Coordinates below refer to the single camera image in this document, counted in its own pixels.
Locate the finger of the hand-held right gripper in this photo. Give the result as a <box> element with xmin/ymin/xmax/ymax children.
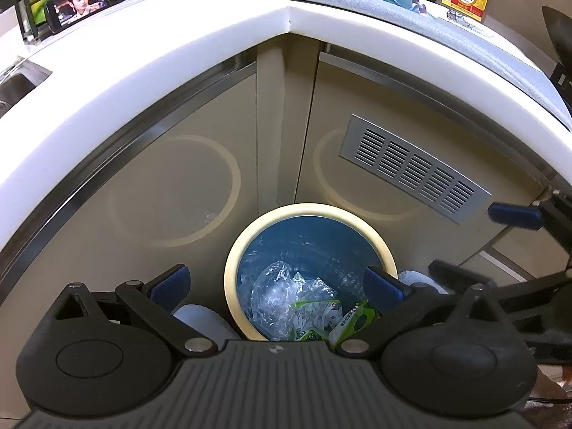
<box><xmin>429</xmin><ymin>261</ymin><xmax>572</xmax><ymax>322</ymax></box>
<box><xmin>488</xmin><ymin>191</ymin><xmax>572</xmax><ymax>255</ymax></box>

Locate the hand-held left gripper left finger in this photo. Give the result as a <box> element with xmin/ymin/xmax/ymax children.
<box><xmin>51</xmin><ymin>265</ymin><xmax>214</xmax><ymax>354</ymax></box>

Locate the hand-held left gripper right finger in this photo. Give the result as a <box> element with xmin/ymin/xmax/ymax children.
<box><xmin>335</xmin><ymin>266</ymin><xmax>510</xmax><ymax>357</ymax></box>

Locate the green snack wrapper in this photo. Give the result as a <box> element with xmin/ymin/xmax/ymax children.
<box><xmin>328</xmin><ymin>301</ymin><xmax>380</xmax><ymax>345</ymax></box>

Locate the cream round trash bin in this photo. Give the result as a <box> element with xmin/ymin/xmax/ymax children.
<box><xmin>223</xmin><ymin>203</ymin><xmax>398</xmax><ymax>342</ymax></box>

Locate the clear plastic bag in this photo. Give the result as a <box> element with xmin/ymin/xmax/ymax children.
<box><xmin>243</xmin><ymin>259</ymin><xmax>340</xmax><ymax>340</ymax></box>

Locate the white rounded object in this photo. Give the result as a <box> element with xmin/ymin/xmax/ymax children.
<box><xmin>173</xmin><ymin>304</ymin><xmax>240</xmax><ymax>345</ymax></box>

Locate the white green printed wrapper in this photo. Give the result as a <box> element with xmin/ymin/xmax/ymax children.
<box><xmin>290</xmin><ymin>299</ymin><xmax>342</xmax><ymax>342</ymax></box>

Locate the blue bin liner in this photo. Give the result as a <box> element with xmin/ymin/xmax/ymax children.
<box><xmin>237</xmin><ymin>217</ymin><xmax>385</xmax><ymax>340</ymax></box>

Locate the black white printed paper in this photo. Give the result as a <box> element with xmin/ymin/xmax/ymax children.
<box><xmin>440</xmin><ymin>9</ymin><xmax>492</xmax><ymax>32</ymax></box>

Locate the beige cabinet door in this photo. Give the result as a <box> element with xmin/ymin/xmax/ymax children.
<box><xmin>0</xmin><ymin>60</ymin><xmax>260</xmax><ymax>305</ymax></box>
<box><xmin>295</xmin><ymin>51</ymin><xmax>550</xmax><ymax>296</ymax></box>

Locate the silver cabinet vent grille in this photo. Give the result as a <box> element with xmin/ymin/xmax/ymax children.
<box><xmin>339</xmin><ymin>115</ymin><xmax>491</xmax><ymax>224</ymax></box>

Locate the grey counter mat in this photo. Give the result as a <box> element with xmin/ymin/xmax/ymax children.
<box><xmin>231</xmin><ymin>0</ymin><xmax>572</xmax><ymax>128</ymax></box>

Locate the stainless steel sink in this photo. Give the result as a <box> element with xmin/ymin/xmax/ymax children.
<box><xmin>0</xmin><ymin>56</ymin><xmax>52</xmax><ymax>117</ymax></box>

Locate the black smartphone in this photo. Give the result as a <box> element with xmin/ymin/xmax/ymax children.
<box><xmin>45</xmin><ymin>0</ymin><xmax>122</xmax><ymax>33</ymax></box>

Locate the black wire condiment rack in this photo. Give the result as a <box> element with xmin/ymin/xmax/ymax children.
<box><xmin>13</xmin><ymin>0</ymin><xmax>195</xmax><ymax>45</ymax></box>

